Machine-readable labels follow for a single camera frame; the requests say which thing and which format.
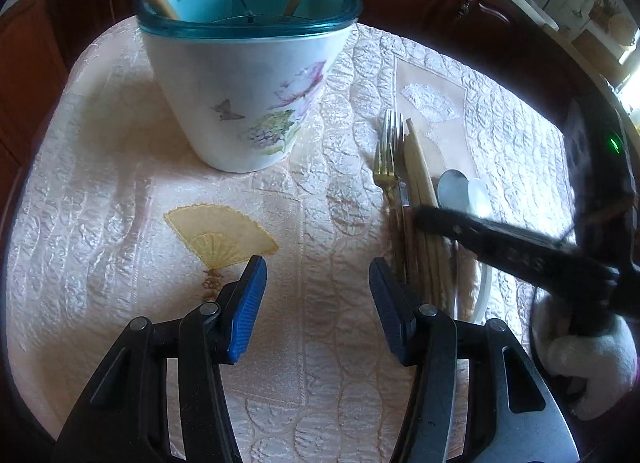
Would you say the white spoon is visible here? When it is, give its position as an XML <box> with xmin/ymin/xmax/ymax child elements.
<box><xmin>467</xmin><ymin>177</ymin><xmax>496</xmax><ymax>324</ymax></box>

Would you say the bright window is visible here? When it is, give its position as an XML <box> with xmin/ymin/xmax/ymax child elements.
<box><xmin>617</xmin><ymin>26</ymin><xmax>640</xmax><ymax>99</ymax></box>

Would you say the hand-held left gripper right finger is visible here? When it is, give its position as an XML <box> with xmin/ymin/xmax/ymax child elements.
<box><xmin>369</xmin><ymin>258</ymin><xmax>581</xmax><ymax>463</ymax></box>

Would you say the tan basket with utensils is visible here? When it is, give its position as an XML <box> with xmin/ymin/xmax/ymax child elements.
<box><xmin>589</xmin><ymin>0</ymin><xmax>637</xmax><ymax>45</ymax></box>

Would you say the pink quilted tablecloth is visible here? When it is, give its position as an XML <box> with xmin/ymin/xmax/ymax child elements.
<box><xmin>5</xmin><ymin>16</ymin><xmax>583</xmax><ymax>463</ymax></box>

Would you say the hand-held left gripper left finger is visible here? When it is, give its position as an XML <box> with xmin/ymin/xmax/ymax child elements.
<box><xmin>52</xmin><ymin>255</ymin><xmax>267</xmax><ymax>463</ymax></box>

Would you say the white floral utensil holder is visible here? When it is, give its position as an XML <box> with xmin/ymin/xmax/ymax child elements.
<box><xmin>132</xmin><ymin>0</ymin><xmax>362</xmax><ymax>173</ymax></box>

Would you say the tan cutting board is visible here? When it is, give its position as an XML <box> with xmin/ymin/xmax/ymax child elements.
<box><xmin>571</xmin><ymin>29</ymin><xmax>627</xmax><ymax>85</ymax></box>

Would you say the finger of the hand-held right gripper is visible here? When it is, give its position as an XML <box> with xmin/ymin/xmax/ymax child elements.
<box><xmin>413</xmin><ymin>205</ymin><xmax>502</xmax><ymax>258</ymax></box>

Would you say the gold fork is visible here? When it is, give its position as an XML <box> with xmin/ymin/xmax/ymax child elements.
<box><xmin>372</xmin><ymin>142</ymin><xmax>403</xmax><ymax>224</ymax></box>

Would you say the steel spoon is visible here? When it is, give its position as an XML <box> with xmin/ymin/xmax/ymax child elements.
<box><xmin>438</xmin><ymin>170</ymin><xmax>470</xmax><ymax>211</ymax></box>

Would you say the person's right hand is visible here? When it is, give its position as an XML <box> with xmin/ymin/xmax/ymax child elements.
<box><xmin>532</xmin><ymin>293</ymin><xmax>638</xmax><ymax>421</ymax></box>

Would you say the wooden handled steel fork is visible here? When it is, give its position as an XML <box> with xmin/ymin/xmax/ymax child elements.
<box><xmin>383</xmin><ymin>110</ymin><xmax>418</xmax><ymax>289</ymax></box>

